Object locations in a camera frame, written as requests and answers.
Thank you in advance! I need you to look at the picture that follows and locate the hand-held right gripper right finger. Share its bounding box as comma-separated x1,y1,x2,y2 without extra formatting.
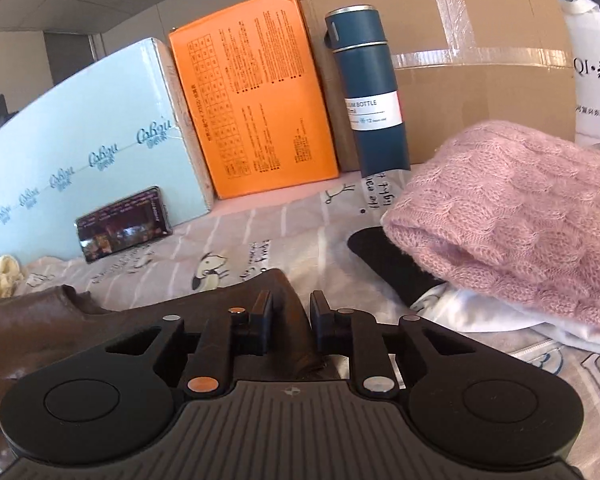
310,290,485,400

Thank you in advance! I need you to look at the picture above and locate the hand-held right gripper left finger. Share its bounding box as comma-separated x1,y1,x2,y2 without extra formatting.
105,290,275,403

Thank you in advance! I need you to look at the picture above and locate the brown garment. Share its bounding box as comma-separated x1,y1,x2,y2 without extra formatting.
0,269,341,461

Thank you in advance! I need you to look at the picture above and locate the black cloth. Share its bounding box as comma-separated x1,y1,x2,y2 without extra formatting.
347,226,448,306

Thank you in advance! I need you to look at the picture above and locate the printed striped blanket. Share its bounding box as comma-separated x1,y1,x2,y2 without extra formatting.
0,162,600,480

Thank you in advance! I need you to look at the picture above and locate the white garment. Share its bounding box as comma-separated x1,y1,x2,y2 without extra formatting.
410,285,600,351

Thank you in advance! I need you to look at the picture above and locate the black smartphone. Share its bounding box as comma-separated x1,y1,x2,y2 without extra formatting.
75,186,173,264

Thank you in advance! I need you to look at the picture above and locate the dark blue vacuum bottle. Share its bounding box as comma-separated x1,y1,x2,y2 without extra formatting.
324,5,412,178

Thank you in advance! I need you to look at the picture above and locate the pink knitted sweater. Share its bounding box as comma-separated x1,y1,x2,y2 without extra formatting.
381,120,600,331

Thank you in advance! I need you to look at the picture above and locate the orange cardboard box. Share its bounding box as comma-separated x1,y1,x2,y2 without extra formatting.
168,0,341,200

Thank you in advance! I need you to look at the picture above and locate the cream knitted sweater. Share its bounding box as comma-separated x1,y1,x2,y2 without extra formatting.
0,255,27,303

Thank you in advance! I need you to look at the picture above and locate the large light blue cardboard box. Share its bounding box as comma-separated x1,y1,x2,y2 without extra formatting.
0,36,216,266

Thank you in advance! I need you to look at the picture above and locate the brown cardboard box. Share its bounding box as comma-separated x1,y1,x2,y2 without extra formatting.
298,0,578,173

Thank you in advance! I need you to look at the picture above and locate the white printed bag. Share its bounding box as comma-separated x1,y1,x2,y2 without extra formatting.
560,0,600,148

